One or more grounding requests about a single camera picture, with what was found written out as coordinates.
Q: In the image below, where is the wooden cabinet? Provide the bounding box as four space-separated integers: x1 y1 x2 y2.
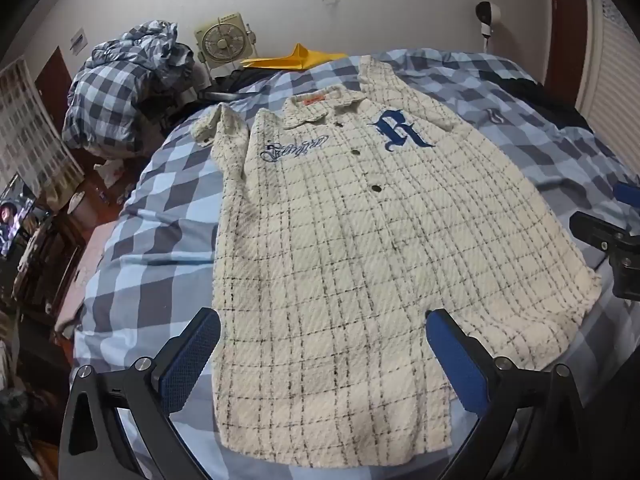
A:
10 207 101 311

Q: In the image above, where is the beige box fan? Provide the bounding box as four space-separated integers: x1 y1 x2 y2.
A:
194 12 258 68

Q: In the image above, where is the dark bag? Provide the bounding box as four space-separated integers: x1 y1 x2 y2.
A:
210 67 281 103

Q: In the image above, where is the white curtain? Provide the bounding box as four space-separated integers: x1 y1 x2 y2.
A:
575 0 640 176

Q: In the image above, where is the crumpled checkered duvet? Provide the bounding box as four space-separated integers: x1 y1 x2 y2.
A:
62 20 196 153

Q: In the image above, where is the computer monitor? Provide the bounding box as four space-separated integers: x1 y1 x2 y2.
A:
0 175 38 261

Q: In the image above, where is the cream plaid button shirt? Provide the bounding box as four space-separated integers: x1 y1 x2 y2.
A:
192 55 603 468

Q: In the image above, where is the white wall camera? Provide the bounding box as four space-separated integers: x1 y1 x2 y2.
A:
475 1 502 51

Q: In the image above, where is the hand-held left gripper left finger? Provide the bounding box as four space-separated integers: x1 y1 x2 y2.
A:
59 306 223 480

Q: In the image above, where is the white grid wall hanging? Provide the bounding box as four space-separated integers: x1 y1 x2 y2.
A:
0 57 86 196

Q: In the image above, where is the black cloth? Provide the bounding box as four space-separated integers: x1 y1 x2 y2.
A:
492 77 596 133

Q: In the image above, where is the brown door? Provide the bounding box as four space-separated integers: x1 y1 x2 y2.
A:
545 0 587 106

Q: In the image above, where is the yellow cloth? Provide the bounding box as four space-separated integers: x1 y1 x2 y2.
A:
241 43 347 70

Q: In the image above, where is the blue checkered bed sheet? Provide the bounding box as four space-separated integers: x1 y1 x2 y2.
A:
55 47 640 480

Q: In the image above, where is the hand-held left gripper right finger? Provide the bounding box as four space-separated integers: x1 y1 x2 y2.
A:
425 308 596 480

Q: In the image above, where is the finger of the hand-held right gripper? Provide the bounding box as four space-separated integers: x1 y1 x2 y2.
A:
614 181 640 208
570 211 626 252

